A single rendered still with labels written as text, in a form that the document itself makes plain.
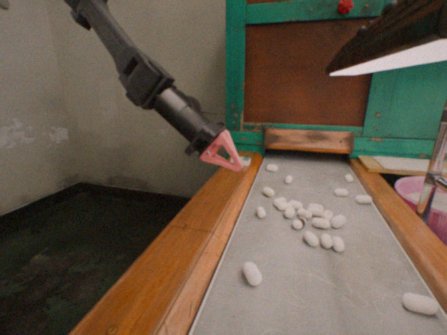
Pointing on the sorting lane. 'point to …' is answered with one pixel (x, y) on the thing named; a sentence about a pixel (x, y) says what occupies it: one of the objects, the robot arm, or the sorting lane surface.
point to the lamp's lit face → (402, 60)
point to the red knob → (345, 6)
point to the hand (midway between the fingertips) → (237, 166)
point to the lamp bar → (394, 34)
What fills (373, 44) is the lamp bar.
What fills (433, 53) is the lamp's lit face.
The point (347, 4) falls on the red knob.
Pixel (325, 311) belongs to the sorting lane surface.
